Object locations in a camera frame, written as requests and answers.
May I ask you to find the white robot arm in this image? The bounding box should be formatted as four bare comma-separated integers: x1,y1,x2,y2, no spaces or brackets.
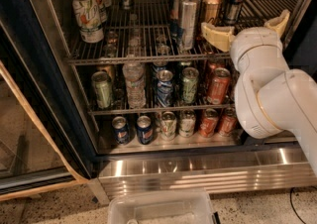
201,10,317,174

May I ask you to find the green can middle shelf left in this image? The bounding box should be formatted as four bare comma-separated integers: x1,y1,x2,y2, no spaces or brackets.
91,71,113,109

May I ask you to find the orange soda can middle shelf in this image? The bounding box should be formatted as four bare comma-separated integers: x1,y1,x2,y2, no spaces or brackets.
207,67,231,105

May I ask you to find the front white 7up tall can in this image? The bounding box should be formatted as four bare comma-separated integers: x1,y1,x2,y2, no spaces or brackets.
72,0,104,44

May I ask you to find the wire shelf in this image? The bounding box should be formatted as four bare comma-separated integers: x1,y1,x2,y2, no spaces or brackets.
87,56,237,117
68,0,298,66

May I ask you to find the left blue pepsi can bottom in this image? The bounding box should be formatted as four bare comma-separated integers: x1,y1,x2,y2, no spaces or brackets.
112,116,130,145

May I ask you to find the clear plastic water bottle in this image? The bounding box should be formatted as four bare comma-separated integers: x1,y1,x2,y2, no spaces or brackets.
123,55,146,109

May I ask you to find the right blue pepsi can bottom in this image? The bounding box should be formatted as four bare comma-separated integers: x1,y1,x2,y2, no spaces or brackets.
137,115,153,145

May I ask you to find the black cable on floor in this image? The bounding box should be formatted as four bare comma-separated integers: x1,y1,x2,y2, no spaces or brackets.
289,185,317,224

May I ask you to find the right orange can bottom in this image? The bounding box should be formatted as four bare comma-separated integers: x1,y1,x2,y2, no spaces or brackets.
218,107,238,137

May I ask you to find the green can middle shelf centre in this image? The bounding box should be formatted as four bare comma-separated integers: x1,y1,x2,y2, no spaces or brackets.
181,67,199,104

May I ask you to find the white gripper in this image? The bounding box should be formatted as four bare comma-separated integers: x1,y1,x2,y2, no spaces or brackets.
201,9,290,76

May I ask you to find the gold can behind green can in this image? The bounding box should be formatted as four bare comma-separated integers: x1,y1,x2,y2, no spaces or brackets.
96,64,115,80

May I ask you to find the steel fridge base grille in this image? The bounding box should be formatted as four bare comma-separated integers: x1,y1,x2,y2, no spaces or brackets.
88,148,317,205

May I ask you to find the orange gold tall can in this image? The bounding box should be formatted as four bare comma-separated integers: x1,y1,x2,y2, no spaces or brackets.
198,0,223,37

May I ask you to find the front slim silver energy can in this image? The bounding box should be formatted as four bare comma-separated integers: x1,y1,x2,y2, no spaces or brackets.
176,0,201,51

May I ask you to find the left white 7up can bottom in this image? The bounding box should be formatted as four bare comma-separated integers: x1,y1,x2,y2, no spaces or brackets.
160,111,176,141

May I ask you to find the top wire shelf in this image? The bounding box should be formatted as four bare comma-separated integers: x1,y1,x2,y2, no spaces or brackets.
68,0,298,66

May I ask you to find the blue pepsi can middle shelf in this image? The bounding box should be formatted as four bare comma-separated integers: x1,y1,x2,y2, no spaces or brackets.
157,69,174,107

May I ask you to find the blue pepsi can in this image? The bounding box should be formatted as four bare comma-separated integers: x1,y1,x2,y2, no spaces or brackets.
112,116,130,145
137,115,153,145

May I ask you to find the right white 7up can bottom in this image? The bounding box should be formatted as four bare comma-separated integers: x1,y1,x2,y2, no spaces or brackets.
178,110,196,138

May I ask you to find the green can shelf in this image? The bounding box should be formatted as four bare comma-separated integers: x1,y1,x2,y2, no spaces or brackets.
91,71,113,109
181,67,199,104

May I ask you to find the left orange can bottom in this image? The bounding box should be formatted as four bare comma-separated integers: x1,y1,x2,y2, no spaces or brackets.
198,108,219,138

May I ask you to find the clear plastic bin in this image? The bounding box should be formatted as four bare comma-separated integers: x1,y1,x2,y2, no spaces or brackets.
108,189,221,224

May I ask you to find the middle wire shelf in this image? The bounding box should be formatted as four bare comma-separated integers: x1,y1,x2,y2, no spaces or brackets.
87,56,237,117

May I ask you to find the open glass fridge door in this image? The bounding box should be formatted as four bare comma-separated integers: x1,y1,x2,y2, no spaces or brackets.
0,0,96,200

